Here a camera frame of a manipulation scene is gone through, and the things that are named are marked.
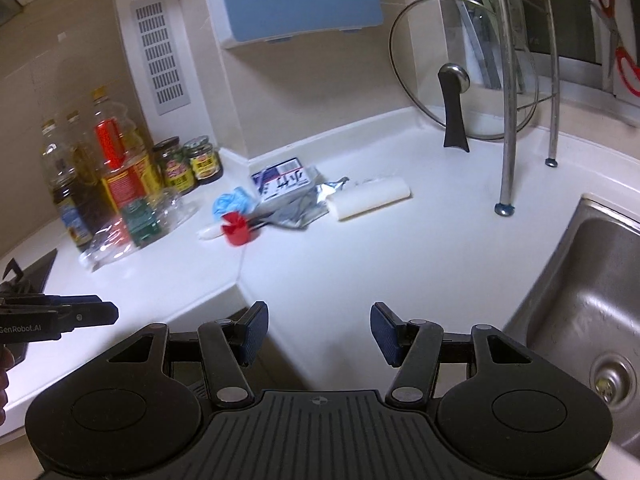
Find white bubble wrap roll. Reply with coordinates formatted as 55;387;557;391
325;175;411;222

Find steel dish rack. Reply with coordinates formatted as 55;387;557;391
490;0;563;218

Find oil bottle with orange handle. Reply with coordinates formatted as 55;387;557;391
92;87;163;211

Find blue white wall dispenser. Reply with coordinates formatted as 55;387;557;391
199;0;383;50

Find glass pot lid black handle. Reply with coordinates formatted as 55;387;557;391
389;0;540;153

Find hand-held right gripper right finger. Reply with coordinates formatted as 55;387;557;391
370;302;543;409

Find silver foil pouch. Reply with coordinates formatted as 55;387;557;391
260;177;351;231

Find black gas stove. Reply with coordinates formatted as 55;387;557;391
0;247;60;301

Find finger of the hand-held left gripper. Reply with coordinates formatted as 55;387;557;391
55;301;120;333
0;294;103;310

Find crumpled blue face mask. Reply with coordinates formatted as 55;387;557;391
212;187;258;221

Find slim yellow cap bottle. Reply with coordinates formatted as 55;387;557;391
66;109;101;186

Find sauce jar with dark lid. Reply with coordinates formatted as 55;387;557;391
152;136;197;196

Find stainless steel sink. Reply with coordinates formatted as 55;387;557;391
502;192;640;461

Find blue label oil bottle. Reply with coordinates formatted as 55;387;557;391
40;119;97;253

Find crushed clear green label bottle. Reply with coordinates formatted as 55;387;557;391
79;192;201;267

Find red handled scissors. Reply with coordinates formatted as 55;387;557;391
595;0;640;98

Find sauce jar with checkered lid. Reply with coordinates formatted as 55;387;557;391
182;135;224;184

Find blue white packet box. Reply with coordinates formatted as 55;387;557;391
250;157;321;206

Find grey wall vent grille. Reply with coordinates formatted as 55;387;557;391
131;0;192;117

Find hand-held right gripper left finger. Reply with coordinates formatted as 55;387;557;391
97;301;270;409

